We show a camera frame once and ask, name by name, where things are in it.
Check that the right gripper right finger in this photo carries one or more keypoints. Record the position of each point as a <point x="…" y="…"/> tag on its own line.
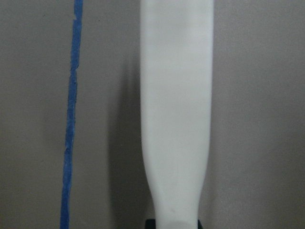
<point x="199" y="225"/>

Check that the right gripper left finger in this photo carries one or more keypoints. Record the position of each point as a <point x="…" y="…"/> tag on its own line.
<point x="150" y="224"/>

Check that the beige hand brush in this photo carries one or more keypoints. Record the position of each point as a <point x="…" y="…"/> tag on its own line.
<point x="176" y="95"/>

